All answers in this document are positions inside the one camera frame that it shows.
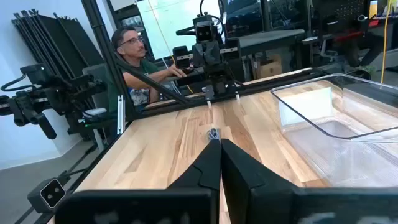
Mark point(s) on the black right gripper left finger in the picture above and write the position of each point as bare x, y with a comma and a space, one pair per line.
192, 202

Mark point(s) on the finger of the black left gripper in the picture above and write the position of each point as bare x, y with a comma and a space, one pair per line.
214, 53
199, 55

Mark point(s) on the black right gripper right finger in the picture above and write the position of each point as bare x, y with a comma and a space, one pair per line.
258, 202

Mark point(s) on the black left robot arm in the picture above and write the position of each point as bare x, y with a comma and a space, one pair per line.
217, 79

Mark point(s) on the black background robot arm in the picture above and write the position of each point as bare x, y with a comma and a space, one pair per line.
37, 99

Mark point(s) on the grey background table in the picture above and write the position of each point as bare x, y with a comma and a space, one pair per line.
267, 39

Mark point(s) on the cardboard box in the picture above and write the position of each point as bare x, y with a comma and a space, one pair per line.
269, 68

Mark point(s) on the white board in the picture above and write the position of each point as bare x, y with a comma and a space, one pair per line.
174, 21

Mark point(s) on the person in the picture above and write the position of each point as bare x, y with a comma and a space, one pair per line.
130, 46

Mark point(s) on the clear plastic bin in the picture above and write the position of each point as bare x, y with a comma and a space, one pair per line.
342, 155

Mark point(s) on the grey office chair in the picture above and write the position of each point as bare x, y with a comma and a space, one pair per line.
96, 81

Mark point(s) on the black pegboard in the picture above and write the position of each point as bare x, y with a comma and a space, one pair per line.
339, 9

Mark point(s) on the white rounded device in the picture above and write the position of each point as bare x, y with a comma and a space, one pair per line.
94, 112

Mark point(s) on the black folded stand bundle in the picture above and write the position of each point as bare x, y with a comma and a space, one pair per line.
59, 40

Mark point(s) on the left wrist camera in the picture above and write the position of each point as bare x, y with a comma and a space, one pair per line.
204, 31

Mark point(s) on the black aluminium table frame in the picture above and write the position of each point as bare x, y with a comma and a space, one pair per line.
105, 46

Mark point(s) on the silver frame bracket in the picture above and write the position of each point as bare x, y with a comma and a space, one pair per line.
120, 115

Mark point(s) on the grey table-level camera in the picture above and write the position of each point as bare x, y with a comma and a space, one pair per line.
49, 194

